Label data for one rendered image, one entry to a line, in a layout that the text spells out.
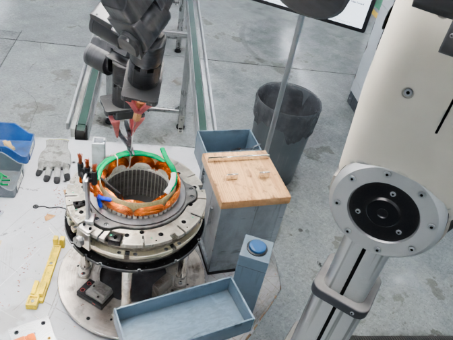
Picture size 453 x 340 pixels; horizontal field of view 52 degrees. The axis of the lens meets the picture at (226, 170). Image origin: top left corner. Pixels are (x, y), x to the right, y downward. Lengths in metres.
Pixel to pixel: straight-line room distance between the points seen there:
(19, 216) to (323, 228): 1.77
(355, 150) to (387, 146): 0.05
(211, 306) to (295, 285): 1.47
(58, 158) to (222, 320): 0.92
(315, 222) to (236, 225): 1.58
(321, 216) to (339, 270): 1.99
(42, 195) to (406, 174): 1.19
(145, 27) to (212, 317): 0.57
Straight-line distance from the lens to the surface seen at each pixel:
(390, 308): 2.56
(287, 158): 2.76
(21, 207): 1.55
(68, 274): 1.33
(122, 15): 0.71
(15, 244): 1.45
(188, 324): 0.97
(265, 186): 1.23
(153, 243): 1.00
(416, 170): 0.63
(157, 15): 0.74
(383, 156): 0.63
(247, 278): 1.14
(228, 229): 1.24
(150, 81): 0.85
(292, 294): 2.40
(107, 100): 1.11
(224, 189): 1.19
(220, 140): 1.42
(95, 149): 1.11
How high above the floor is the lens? 1.84
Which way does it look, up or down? 38 degrees down
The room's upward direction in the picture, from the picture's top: 12 degrees clockwise
